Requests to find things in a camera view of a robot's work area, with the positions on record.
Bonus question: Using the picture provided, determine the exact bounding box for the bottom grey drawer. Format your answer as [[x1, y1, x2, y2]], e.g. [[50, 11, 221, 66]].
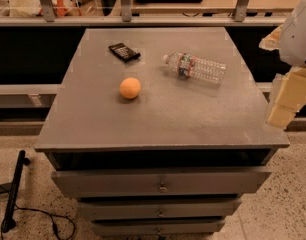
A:
[[92, 218, 225, 236]]

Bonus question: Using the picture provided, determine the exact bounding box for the top grey drawer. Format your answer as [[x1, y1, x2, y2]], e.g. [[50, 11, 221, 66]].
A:
[[52, 166, 270, 198]]

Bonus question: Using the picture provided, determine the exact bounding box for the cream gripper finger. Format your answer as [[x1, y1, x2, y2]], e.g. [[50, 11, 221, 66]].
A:
[[266, 67, 306, 129], [259, 26, 282, 51]]

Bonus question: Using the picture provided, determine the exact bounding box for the grey drawer cabinet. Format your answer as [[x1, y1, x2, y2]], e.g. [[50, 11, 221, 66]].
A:
[[33, 26, 291, 240]]

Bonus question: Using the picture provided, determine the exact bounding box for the orange fruit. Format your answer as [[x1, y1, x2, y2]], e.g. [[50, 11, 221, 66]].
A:
[[119, 78, 141, 99]]

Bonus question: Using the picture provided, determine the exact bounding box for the black rxbar chocolate bar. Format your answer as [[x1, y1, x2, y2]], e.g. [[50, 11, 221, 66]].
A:
[[109, 43, 141, 63]]

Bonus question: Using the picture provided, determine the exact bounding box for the black stand leg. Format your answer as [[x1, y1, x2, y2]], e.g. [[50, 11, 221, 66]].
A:
[[1, 150, 30, 233]]

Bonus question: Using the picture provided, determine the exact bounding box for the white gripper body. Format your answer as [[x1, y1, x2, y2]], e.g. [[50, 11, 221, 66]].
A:
[[279, 0, 306, 67]]

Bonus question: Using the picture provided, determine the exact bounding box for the clear plastic water bottle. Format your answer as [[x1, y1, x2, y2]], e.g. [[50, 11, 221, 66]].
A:
[[163, 52, 226, 84]]

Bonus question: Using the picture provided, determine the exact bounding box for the middle grey drawer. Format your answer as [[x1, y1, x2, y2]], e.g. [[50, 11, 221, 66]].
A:
[[80, 197, 241, 220]]

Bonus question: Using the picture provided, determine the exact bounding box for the black floor cable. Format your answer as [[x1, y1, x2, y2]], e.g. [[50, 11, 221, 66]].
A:
[[0, 180, 77, 240]]

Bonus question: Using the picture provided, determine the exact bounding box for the grey drawer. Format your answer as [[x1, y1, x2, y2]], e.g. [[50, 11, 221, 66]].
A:
[[92, 218, 225, 236], [80, 197, 241, 220], [52, 166, 270, 198]]

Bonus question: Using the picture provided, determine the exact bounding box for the metal railing frame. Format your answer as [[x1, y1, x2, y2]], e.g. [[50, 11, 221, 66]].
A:
[[0, 0, 300, 27]]

